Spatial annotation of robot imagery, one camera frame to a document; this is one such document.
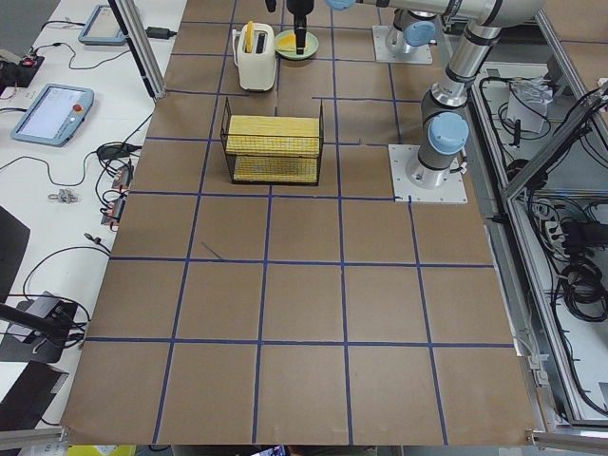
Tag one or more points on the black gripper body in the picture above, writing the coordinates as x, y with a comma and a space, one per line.
298, 7

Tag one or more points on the aluminium frame post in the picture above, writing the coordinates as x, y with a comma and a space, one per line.
131, 25

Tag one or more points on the far blue teach pendant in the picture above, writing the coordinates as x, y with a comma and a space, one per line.
102, 28

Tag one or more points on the aluminium side frame rail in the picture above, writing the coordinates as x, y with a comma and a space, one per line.
551, 189

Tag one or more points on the black wire basket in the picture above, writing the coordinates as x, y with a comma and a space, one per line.
232, 157

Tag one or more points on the crumpled white paper bag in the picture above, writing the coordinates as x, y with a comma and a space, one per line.
528, 103

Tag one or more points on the white two-slot toaster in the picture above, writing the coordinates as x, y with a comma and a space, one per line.
256, 70

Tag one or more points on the black power adapter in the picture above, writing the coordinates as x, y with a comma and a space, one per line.
159, 33

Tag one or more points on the small metal clamp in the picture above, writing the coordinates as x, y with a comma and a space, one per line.
63, 195

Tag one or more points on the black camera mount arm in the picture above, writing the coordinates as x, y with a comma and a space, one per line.
48, 315

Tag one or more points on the brown paper table cover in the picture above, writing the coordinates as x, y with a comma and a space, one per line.
326, 314

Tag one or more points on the light green plate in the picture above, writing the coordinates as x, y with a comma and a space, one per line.
311, 48

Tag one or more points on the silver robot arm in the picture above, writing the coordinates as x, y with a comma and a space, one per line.
405, 17
445, 130

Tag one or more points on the bread slice on plate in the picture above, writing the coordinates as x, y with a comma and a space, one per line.
286, 42

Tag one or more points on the upper wooden shelf board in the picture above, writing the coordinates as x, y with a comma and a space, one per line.
268, 135

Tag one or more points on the lower wooden shelf board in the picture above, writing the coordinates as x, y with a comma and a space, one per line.
279, 169

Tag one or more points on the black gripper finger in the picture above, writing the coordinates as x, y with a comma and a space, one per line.
300, 33

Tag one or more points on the near blue teach pendant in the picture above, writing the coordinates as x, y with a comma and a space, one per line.
54, 116

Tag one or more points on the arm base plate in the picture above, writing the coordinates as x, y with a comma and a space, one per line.
407, 46
412, 182

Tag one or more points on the wooden shelf board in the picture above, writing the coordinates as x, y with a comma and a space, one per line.
268, 135
279, 169

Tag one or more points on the bread slice in toaster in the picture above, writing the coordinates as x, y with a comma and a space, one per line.
249, 32

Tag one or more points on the blue teach pendant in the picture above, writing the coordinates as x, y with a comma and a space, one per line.
54, 116
102, 28

